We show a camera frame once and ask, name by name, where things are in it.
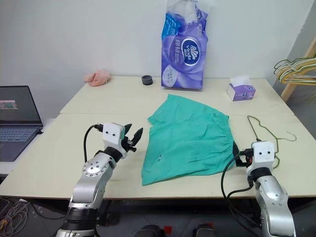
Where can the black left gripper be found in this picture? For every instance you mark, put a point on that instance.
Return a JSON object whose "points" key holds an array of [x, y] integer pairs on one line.
{"points": [[129, 144]]}

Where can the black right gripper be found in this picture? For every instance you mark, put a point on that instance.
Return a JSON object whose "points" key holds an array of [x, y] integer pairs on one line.
{"points": [[247, 157]]}

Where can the green shorts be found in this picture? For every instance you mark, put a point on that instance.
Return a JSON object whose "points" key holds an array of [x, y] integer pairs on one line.
{"points": [[187, 138]]}

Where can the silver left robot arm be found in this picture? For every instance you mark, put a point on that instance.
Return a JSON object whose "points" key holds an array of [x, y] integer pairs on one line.
{"points": [[90, 177]]}

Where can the purple tissue box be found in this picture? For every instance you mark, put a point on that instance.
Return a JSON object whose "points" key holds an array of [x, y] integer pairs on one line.
{"points": [[240, 92]]}

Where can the pink cloth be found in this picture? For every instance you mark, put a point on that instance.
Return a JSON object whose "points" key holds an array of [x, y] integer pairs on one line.
{"points": [[97, 77]]}

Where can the dark rounded shape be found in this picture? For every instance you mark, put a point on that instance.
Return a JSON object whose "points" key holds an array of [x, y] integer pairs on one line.
{"points": [[206, 230], [148, 231]]}

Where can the pale wooden clothes rack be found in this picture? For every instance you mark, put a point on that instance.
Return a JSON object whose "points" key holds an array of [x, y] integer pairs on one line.
{"points": [[290, 90]]}

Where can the purple tissue multipack bag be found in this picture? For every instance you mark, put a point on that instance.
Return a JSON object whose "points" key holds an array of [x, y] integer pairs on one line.
{"points": [[185, 59]]}

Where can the small red object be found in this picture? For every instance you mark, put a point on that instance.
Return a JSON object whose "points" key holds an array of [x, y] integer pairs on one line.
{"points": [[168, 229]]}

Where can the bundle of hangers on rack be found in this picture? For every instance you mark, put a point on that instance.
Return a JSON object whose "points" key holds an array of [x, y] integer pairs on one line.
{"points": [[281, 61]]}

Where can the dark laptop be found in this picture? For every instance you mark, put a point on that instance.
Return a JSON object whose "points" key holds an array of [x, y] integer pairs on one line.
{"points": [[18, 116]]}

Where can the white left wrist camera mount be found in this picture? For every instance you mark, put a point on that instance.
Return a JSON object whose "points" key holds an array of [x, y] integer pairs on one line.
{"points": [[112, 134]]}

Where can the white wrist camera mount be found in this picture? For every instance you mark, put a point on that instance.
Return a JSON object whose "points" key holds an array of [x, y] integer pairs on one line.
{"points": [[112, 134], [263, 153]]}

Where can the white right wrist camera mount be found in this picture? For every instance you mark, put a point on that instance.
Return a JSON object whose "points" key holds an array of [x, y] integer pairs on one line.
{"points": [[263, 153]]}

